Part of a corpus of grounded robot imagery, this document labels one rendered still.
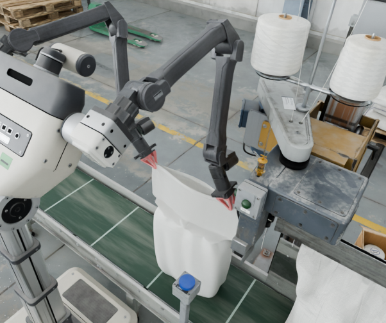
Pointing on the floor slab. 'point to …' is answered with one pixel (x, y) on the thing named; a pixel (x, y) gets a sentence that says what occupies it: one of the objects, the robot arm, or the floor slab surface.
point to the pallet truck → (127, 30)
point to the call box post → (184, 313)
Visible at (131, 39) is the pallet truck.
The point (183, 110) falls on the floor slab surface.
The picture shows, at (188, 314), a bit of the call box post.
